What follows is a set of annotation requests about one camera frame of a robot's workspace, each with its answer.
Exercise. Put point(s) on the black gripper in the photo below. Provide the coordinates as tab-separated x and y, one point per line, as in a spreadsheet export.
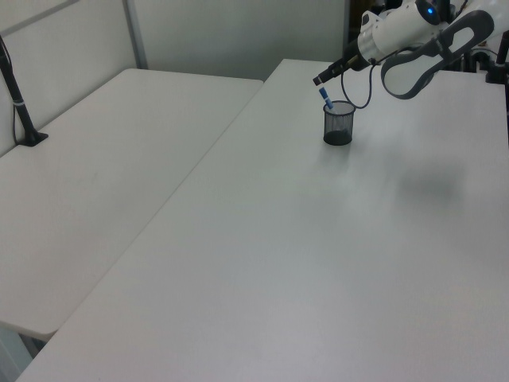
352	57

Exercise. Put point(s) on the blue and white marker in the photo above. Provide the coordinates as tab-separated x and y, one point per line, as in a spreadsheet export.
327	97

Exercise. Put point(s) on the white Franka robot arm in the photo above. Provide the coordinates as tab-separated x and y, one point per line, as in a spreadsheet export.
401	28

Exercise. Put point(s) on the black mesh pen cup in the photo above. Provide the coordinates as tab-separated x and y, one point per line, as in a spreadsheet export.
338	125

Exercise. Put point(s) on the black stand with clamp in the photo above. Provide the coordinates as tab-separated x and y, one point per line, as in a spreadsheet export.
499	63

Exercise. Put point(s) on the white side table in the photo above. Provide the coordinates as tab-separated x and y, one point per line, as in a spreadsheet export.
99	171

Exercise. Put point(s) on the grey partition post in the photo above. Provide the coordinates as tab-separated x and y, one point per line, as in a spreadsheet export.
137	36

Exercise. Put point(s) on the black clamped camera pole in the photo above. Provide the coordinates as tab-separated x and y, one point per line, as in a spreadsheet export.
18	107

